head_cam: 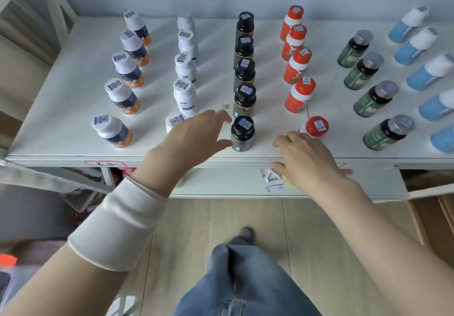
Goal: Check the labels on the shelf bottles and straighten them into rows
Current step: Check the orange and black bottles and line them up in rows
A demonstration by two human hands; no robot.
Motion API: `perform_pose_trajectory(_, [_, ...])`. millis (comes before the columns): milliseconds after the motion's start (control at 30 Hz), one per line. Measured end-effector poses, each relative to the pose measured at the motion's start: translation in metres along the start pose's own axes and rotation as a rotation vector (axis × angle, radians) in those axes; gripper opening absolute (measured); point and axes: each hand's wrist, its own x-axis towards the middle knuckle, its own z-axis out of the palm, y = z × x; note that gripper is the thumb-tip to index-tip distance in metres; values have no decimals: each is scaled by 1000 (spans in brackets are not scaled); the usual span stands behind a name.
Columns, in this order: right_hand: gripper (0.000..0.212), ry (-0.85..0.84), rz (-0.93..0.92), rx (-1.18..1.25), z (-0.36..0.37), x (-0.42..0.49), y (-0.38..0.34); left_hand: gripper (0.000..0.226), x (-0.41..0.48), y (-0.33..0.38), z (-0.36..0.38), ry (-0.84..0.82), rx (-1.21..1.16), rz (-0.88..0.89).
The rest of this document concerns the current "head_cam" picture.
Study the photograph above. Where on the person's left hand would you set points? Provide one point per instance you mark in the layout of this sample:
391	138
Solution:
188	142

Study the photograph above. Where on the person's right hand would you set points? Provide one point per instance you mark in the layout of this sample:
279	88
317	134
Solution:
312	167

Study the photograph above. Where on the white metal shelf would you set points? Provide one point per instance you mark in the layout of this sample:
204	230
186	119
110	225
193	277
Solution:
213	181

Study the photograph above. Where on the black bottle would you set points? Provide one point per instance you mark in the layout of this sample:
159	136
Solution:
244	100
244	24
244	74
244	48
242	133

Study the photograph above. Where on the white cap navy orange bottle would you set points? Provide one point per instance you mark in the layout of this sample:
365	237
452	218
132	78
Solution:
127	70
138	26
122	96
134	48
112	131

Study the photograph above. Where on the white cap blue bottle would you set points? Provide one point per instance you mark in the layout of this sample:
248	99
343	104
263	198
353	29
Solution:
436	104
429	72
443	138
408	25
415	46

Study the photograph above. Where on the clear storage box orange latches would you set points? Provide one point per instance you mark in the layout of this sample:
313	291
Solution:
7	259

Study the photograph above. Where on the person's left forearm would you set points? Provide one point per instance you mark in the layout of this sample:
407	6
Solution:
53	284

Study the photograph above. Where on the person's dark shoe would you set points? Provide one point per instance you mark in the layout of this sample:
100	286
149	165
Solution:
246	233

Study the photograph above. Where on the person's blue jeans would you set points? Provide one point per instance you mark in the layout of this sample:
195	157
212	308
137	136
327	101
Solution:
255	280

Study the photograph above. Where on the row of red-capped orange bottles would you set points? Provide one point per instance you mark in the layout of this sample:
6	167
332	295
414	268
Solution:
88	60

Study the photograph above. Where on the small paper label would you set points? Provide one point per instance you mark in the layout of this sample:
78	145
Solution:
271	179

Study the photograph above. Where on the red plastic packets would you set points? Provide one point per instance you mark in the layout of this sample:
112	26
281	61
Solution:
124	173

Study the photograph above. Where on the red bordered white label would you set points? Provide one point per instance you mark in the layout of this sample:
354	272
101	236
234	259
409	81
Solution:
104	163

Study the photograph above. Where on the white knit wristband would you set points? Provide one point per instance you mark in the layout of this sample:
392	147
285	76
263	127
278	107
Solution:
117	223

